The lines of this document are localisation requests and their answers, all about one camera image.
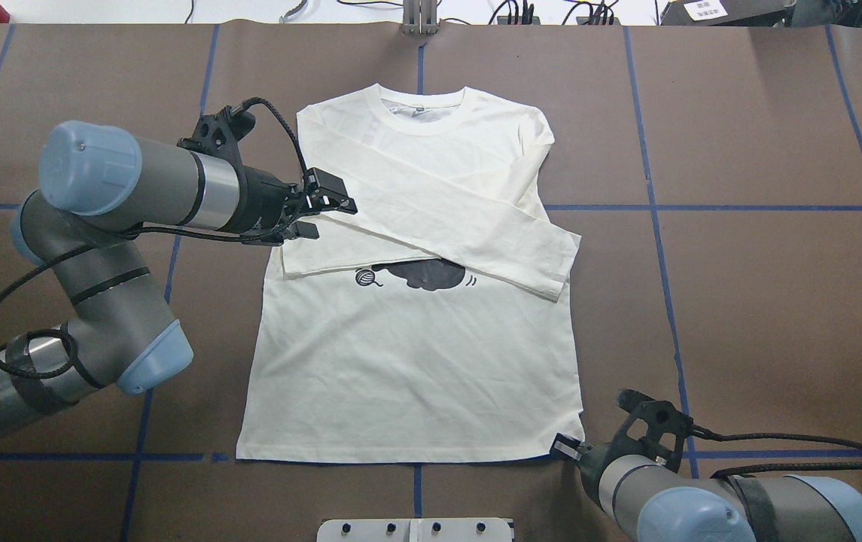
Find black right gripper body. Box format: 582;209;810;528
576;445;620;498

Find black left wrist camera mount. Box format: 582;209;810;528
177;105;256;166

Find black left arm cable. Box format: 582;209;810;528
0;96;311;381

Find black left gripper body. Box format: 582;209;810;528
232;166;306;243

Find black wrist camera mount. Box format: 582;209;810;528
177;105;256;166
611;388;695;473

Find cream long-sleeve cat shirt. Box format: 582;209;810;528
235;85;584;464

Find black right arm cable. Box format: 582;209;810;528
690;425;862;479

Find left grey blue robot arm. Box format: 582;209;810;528
0;108;356;438

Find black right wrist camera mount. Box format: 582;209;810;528
611;388;695;473

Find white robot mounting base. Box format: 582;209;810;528
315;517;516;541

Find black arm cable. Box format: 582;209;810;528
690;425;862;479
0;96;311;381

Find aluminium frame post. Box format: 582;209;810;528
401;0;440;35

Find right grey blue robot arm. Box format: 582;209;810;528
549;434;862;541

